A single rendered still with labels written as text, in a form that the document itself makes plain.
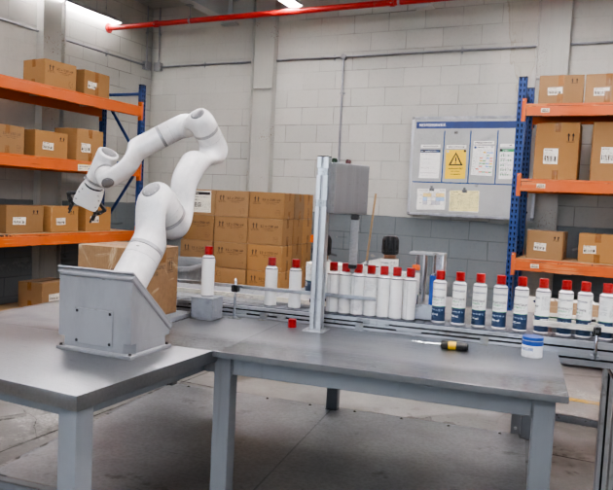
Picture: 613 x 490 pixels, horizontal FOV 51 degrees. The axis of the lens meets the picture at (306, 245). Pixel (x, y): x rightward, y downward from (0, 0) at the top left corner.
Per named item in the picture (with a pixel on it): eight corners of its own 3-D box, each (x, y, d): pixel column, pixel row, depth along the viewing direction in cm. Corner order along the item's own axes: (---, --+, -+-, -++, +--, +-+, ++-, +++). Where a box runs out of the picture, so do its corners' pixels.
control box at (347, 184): (367, 214, 253) (370, 165, 252) (333, 213, 243) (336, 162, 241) (350, 213, 261) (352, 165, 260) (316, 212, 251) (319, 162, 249)
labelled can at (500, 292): (505, 329, 245) (509, 274, 244) (505, 331, 240) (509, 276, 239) (490, 327, 247) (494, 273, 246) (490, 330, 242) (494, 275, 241)
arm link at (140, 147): (174, 159, 254) (104, 195, 252) (164, 138, 265) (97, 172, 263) (164, 143, 248) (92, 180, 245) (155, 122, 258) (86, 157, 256)
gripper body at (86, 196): (80, 181, 256) (70, 203, 260) (104, 192, 258) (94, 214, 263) (86, 173, 262) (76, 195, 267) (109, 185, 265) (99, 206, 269)
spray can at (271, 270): (277, 305, 274) (280, 257, 273) (273, 307, 269) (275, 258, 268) (267, 304, 276) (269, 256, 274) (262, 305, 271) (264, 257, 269)
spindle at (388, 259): (398, 293, 320) (401, 235, 318) (395, 296, 312) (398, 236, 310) (380, 292, 323) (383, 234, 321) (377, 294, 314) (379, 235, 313)
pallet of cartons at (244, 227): (312, 327, 686) (318, 194, 677) (283, 341, 609) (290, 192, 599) (211, 315, 726) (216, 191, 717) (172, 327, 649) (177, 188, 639)
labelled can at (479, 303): (485, 327, 248) (488, 273, 246) (484, 329, 243) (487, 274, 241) (471, 325, 249) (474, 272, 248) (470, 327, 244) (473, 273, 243)
